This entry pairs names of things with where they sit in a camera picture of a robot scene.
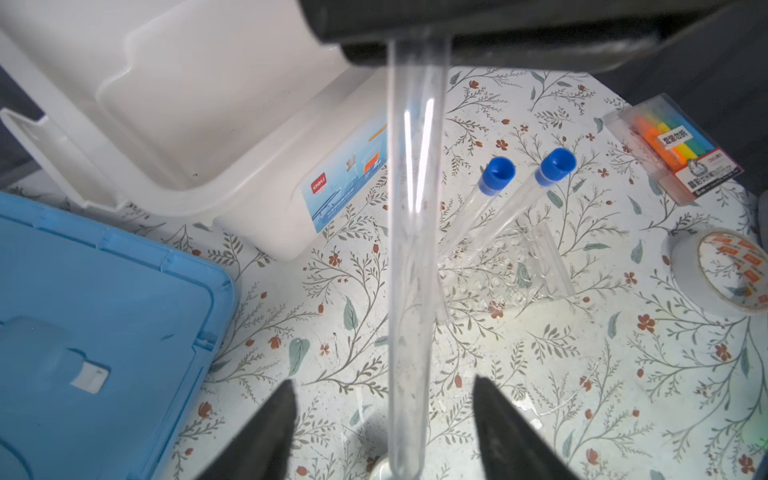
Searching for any round tape roll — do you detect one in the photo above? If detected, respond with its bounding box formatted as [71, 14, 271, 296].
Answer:
[670, 228, 767, 317]

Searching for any coloured marker set box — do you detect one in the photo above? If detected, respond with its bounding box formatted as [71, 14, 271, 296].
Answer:
[602, 94, 743, 206]

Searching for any white plastic storage box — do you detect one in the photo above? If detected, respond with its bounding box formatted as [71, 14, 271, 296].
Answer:
[1, 1, 387, 261]

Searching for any blue plastic box lid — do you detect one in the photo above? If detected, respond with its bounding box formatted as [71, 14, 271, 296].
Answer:
[1, 194, 236, 479]

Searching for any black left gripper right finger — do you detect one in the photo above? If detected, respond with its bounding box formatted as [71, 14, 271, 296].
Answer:
[472, 376, 577, 480]

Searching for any blue capped test tube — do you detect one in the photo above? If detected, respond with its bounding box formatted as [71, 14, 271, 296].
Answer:
[466, 148, 577, 263]
[438, 157, 516, 260]
[387, 38, 451, 479]

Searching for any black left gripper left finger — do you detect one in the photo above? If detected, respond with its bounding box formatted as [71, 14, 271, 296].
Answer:
[198, 380, 298, 480]

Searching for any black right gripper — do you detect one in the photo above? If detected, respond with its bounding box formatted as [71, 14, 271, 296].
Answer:
[299, 0, 733, 73]

